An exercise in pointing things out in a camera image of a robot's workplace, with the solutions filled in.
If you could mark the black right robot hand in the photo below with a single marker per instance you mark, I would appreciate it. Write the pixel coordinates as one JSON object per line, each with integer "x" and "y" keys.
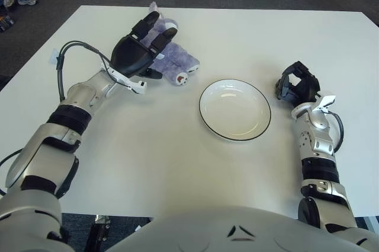
{"x": 305, "y": 89}

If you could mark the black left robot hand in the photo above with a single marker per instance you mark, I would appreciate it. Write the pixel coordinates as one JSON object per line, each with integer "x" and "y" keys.
{"x": 130, "y": 56}

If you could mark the purple plush rabbit doll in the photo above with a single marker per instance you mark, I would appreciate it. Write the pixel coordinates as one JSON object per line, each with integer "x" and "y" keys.
{"x": 177, "y": 56}

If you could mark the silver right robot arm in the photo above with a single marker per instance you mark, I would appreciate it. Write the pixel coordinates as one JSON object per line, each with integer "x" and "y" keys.
{"x": 319, "y": 145}

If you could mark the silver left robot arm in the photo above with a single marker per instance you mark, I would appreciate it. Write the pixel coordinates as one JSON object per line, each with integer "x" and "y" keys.
{"x": 44, "y": 151}

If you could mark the white plate with black rim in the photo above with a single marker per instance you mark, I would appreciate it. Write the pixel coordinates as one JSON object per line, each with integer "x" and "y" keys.
{"x": 234, "y": 109}

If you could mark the white sneaker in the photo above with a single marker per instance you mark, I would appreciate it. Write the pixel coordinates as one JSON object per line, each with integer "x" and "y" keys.
{"x": 9, "y": 3}
{"x": 28, "y": 1}

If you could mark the dark clutter on floor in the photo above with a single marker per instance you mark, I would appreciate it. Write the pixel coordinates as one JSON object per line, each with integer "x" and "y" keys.
{"x": 6, "y": 23}

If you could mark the white table leg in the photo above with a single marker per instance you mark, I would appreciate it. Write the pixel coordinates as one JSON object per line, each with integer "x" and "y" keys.
{"x": 373, "y": 223}

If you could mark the grey robot torso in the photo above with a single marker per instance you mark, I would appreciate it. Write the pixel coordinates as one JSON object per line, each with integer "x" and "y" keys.
{"x": 207, "y": 231}

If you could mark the black robot stand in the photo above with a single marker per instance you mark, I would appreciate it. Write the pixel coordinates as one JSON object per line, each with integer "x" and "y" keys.
{"x": 97, "y": 234}

